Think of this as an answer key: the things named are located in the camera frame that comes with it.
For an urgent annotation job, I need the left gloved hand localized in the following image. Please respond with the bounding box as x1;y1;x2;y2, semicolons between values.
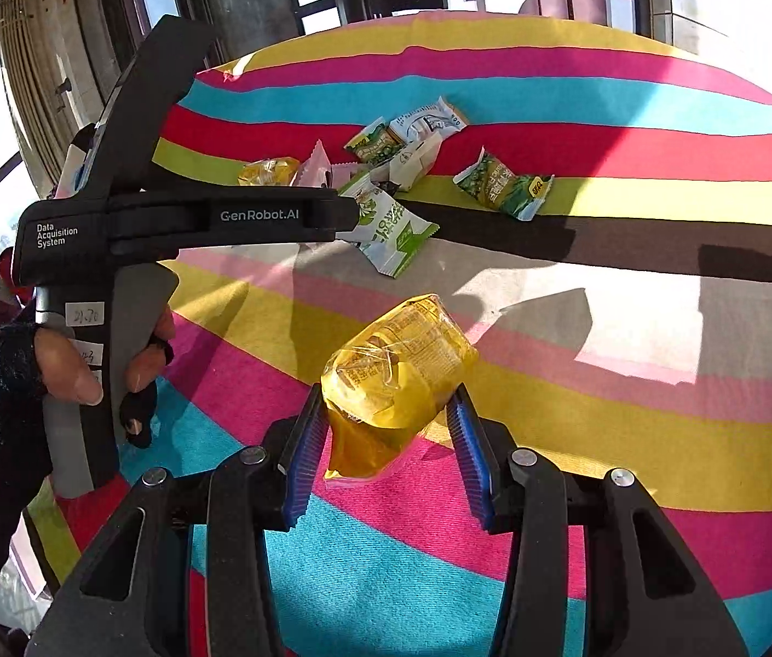
0;324;105;489

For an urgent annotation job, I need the green pea snack bag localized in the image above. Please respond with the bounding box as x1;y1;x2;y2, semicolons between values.
453;148;555;222
344;117;405;168

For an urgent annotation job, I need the white red-logo pastry pack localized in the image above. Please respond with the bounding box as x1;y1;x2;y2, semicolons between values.
388;132;442;192

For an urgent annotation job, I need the white orange snack bag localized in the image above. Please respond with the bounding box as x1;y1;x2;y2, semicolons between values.
389;96;468;144

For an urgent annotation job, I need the white green lemon snack bag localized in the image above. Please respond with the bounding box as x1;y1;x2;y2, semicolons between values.
337;174;440;279

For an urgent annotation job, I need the beige curtain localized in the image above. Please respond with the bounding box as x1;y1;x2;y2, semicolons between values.
0;0;79;197

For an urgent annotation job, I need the striped colourful tablecloth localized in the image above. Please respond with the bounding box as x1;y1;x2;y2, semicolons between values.
33;12;772;655

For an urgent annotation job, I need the yellow cake pack front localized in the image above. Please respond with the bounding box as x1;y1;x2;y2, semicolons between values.
321;293;478;482

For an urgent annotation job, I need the yellow cake pack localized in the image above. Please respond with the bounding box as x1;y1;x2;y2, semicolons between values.
238;156;300;187
321;293;478;482

